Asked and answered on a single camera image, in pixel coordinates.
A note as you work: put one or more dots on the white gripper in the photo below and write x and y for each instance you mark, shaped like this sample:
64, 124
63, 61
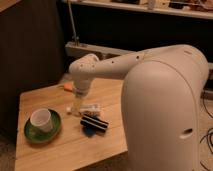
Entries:
81, 89

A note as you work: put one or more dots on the white plastic bottle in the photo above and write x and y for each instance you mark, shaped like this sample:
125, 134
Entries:
91, 109

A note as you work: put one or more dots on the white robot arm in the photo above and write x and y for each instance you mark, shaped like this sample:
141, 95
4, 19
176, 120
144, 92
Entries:
160, 103

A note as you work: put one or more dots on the black striped box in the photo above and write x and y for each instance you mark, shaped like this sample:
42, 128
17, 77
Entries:
94, 123

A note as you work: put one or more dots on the blue flat object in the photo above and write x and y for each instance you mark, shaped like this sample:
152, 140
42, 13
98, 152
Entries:
89, 132

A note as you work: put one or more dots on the white cup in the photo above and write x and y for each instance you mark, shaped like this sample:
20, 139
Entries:
42, 120

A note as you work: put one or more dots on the wooden low table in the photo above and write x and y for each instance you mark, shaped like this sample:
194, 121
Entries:
70, 149

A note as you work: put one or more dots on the green plate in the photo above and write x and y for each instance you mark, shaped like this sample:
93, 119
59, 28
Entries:
35, 136

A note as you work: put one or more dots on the grey metal shelf rack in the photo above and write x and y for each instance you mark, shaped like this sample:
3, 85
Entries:
108, 33

